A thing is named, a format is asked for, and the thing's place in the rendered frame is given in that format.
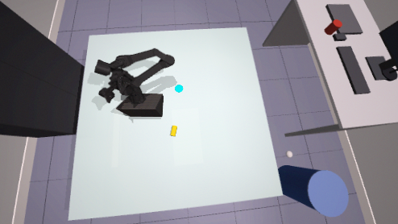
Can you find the cyan circle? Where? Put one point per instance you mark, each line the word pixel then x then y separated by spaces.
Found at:
pixel 178 88

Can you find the yellow cylinder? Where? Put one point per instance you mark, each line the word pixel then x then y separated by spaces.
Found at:
pixel 173 132

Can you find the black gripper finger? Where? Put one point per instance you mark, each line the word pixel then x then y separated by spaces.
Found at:
pixel 107 96
pixel 123 83

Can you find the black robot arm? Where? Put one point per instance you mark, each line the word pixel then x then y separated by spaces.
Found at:
pixel 125 61

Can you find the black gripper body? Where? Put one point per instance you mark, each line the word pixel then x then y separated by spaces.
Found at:
pixel 114 82

